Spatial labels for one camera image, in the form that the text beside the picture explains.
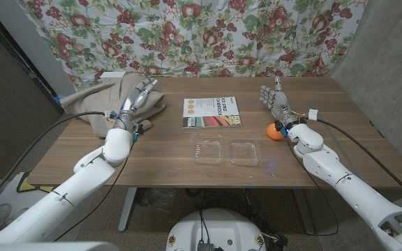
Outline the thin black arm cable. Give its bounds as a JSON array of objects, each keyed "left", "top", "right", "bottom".
[
  {"left": 286, "top": 137, "right": 340, "bottom": 237},
  {"left": 53, "top": 137, "right": 135, "bottom": 243}
]

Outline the grey table leg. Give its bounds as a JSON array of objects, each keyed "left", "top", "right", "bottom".
[{"left": 292, "top": 189, "right": 316, "bottom": 235}]

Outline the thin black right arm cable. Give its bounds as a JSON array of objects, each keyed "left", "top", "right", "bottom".
[{"left": 286, "top": 137, "right": 340, "bottom": 237}]

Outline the dark grey partition panel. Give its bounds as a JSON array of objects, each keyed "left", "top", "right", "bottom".
[{"left": 0, "top": 5, "right": 65, "bottom": 178}]

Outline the floral fruit print backdrop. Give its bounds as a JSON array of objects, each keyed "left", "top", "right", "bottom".
[{"left": 15, "top": 0, "right": 369, "bottom": 92}]

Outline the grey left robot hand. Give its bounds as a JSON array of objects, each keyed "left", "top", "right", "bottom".
[{"left": 114, "top": 78, "right": 159, "bottom": 135}]

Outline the clear plastic bag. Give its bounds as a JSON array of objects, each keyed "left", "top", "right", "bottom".
[{"left": 138, "top": 188, "right": 177, "bottom": 213}]

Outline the colour cardstock book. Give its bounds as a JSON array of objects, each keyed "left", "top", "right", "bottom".
[{"left": 181, "top": 96, "right": 243, "bottom": 130}]

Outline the clear plastic clamshell container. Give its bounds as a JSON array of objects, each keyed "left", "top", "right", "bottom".
[{"left": 189, "top": 132, "right": 265, "bottom": 167}]

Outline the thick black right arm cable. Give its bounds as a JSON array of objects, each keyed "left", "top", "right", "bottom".
[{"left": 316, "top": 119, "right": 402, "bottom": 207}]

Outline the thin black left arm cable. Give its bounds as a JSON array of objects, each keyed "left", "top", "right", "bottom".
[{"left": 53, "top": 137, "right": 135, "bottom": 243}]

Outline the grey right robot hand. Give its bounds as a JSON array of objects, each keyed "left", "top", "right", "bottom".
[{"left": 259, "top": 75, "right": 299, "bottom": 130}]

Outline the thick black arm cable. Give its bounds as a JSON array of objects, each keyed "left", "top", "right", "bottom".
[
  {"left": 316, "top": 119, "right": 402, "bottom": 207},
  {"left": 0, "top": 110, "right": 115, "bottom": 213}
]

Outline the orange ball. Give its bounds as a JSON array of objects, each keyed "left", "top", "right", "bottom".
[{"left": 266, "top": 122, "right": 284, "bottom": 142}]

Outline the white power strip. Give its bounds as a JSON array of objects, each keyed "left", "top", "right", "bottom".
[{"left": 99, "top": 71, "right": 127, "bottom": 84}]

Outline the beige cloth towel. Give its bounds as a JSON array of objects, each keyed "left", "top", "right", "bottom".
[{"left": 59, "top": 73, "right": 167, "bottom": 139}]

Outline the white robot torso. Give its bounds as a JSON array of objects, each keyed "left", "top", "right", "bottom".
[{"left": 165, "top": 208, "right": 267, "bottom": 251}]

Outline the white table leg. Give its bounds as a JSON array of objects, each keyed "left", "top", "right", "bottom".
[{"left": 117, "top": 187, "right": 138, "bottom": 233}]

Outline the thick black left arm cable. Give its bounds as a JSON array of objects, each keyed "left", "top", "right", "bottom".
[{"left": 0, "top": 110, "right": 115, "bottom": 213}]

